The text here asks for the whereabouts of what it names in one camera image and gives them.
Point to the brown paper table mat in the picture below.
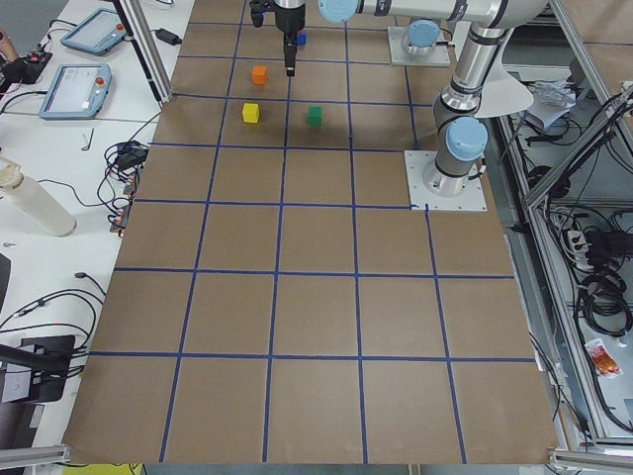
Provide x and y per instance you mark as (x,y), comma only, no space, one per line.
(276,299)

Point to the upper teach pendant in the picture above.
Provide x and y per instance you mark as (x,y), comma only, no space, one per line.
(97,34)

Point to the white cardboard tube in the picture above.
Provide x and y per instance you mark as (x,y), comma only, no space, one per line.
(31,197)

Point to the orange wooden block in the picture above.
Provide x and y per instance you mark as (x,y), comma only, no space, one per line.
(259,75)

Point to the red snack packet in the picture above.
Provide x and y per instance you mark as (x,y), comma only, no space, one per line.
(603,362)

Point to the blue wooden block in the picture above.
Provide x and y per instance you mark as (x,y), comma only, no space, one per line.
(302,38)

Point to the teach pendant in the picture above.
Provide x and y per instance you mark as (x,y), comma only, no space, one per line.
(97,34)
(77,92)

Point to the crumpled white paper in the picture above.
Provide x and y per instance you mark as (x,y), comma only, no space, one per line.
(551,101)

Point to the hex key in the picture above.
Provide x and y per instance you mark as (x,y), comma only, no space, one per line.
(88,140)

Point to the black camera stand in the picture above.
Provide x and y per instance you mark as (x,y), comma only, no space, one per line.
(36,370)

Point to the yellow wooden block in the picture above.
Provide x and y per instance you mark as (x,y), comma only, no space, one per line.
(250,113)

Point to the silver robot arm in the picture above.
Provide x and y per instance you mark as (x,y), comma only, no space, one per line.
(421,33)
(462,139)

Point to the green wooden block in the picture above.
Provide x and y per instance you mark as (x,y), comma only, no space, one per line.
(315,116)

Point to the aluminium frame post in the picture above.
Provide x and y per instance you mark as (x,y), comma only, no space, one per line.
(138,31)

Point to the lower teach pendant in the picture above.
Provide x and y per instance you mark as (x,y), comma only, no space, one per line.
(77,92)

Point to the white power strip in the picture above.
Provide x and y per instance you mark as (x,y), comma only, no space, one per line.
(579,248)

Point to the black power adapter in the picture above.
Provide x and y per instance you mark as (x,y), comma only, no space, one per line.
(168,37)

